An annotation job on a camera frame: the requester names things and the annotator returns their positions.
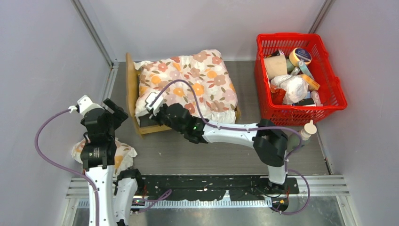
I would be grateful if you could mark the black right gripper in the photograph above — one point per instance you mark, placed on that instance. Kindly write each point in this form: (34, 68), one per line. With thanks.
(156, 116)

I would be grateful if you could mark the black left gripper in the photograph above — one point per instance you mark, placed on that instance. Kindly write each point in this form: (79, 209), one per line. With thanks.
(118, 115)

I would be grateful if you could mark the small floral pillow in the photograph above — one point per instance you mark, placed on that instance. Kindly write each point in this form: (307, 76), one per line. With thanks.
(124, 156)

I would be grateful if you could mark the large floral cushion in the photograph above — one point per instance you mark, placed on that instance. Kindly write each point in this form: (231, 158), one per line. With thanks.
(187, 84)

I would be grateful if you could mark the wooden pet bed frame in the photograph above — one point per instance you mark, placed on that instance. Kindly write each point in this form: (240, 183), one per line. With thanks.
(132, 87)

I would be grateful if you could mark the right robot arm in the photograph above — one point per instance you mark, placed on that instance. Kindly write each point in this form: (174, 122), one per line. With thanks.
(269, 144)

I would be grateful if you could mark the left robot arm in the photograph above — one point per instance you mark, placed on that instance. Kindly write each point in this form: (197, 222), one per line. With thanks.
(110, 202)

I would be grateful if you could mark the green bottle with beige cap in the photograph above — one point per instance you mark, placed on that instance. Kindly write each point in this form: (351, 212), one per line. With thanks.
(295, 142)

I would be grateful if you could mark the white crumpled plastic bag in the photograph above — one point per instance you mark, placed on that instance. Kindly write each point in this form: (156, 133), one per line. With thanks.
(288, 89)

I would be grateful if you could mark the yellow tape roll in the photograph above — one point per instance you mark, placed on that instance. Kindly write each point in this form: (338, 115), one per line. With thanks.
(299, 54)

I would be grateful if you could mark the red plastic basket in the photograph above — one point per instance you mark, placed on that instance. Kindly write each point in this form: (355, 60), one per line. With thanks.
(317, 105)

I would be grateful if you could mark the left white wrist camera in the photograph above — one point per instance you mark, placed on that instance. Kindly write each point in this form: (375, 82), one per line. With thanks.
(85, 104)

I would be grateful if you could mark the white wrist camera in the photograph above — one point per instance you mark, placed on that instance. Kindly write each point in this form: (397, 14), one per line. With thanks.
(154, 102)
(85, 104)

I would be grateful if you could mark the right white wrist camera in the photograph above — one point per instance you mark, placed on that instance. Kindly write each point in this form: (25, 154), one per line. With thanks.
(154, 102)

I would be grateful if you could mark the aluminium rail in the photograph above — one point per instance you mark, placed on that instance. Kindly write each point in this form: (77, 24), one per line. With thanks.
(319, 187)

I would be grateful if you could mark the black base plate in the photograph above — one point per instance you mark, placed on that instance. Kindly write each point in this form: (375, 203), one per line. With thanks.
(213, 187)

